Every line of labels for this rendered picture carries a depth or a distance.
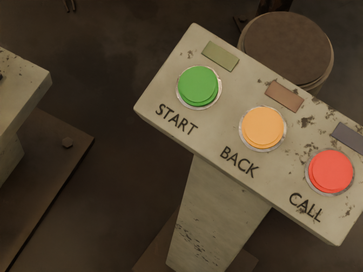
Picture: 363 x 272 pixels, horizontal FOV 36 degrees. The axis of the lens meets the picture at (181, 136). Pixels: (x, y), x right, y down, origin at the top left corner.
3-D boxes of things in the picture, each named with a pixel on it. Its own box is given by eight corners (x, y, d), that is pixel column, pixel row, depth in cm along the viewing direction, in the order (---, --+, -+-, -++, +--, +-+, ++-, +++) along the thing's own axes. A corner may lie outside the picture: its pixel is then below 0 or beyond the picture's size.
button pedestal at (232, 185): (169, 198, 113) (208, 3, 58) (269, 268, 109) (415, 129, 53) (121, 262, 107) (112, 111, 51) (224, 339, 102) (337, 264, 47)
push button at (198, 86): (194, 62, 56) (192, 57, 55) (227, 83, 56) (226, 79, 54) (172, 95, 56) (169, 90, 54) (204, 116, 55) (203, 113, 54)
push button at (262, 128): (256, 102, 55) (256, 98, 53) (290, 124, 54) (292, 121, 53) (233, 135, 55) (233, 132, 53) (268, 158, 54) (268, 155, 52)
